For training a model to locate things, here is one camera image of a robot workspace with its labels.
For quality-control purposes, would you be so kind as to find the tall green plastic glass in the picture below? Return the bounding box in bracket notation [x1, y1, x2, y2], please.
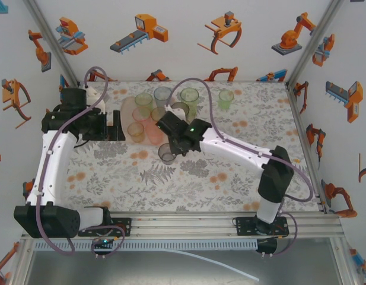
[180, 87, 200, 117]

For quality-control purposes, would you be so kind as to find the small green plastic glass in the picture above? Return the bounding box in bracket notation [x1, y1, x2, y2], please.
[218, 90, 235, 110]

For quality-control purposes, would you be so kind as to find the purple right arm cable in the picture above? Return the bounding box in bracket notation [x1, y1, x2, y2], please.
[167, 77, 316, 257]

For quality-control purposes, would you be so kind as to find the white slotted cable duct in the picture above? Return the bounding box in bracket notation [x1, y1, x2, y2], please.
[33, 239, 258, 251]

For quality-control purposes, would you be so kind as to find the small grey plastic glass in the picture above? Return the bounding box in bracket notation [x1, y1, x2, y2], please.
[158, 142, 176, 166]

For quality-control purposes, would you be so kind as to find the blue plastic glass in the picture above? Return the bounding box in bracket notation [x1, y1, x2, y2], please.
[153, 86, 173, 108]

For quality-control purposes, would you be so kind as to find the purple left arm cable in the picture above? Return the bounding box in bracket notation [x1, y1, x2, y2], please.
[36, 66, 126, 259]

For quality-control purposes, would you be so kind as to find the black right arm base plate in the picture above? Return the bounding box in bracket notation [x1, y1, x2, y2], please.
[235, 216, 289, 238]

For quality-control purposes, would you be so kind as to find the aluminium side rail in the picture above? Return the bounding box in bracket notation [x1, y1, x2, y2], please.
[285, 82, 329, 213]

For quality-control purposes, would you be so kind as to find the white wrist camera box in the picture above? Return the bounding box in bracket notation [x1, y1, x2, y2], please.
[81, 85, 107, 115]
[164, 103, 186, 119]

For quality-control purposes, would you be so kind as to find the tall grey plastic glass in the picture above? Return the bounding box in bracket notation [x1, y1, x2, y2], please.
[170, 102, 190, 118]

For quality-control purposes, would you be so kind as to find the small pink plastic glass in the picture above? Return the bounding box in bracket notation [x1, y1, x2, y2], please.
[132, 106, 152, 122]

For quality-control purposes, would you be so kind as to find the aluminium frame post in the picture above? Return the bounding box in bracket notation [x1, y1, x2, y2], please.
[24, 0, 81, 87]
[286, 0, 345, 87]

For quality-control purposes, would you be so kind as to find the small orange plastic glass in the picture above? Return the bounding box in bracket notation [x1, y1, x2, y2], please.
[150, 106, 167, 122]

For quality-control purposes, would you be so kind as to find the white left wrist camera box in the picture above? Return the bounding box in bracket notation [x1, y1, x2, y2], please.
[81, 85, 107, 115]

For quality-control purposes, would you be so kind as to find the grey metal sheet panel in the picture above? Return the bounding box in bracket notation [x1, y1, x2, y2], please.
[22, 251, 343, 285]

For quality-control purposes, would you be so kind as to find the aluminium front frame rail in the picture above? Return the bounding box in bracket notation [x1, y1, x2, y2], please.
[21, 212, 345, 240]

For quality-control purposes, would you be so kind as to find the black right controller box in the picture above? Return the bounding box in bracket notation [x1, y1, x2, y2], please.
[255, 238, 278, 257]

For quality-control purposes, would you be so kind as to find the pink plastic tray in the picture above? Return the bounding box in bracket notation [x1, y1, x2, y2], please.
[120, 97, 198, 146]

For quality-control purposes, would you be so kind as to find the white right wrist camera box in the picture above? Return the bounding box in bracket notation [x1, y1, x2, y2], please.
[164, 103, 186, 119]

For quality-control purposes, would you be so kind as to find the left controller board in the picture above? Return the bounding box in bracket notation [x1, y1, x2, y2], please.
[91, 236, 116, 248]

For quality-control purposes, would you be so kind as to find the floral table mat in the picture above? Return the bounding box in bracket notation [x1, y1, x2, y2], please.
[47, 80, 323, 213]

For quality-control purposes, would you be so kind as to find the small yellow plastic glass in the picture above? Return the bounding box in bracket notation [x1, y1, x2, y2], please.
[127, 122, 145, 143]

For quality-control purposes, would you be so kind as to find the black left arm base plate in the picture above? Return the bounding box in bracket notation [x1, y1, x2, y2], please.
[78, 217, 132, 238]

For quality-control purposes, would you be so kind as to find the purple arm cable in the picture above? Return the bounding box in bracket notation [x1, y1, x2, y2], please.
[167, 77, 316, 257]
[36, 66, 126, 259]

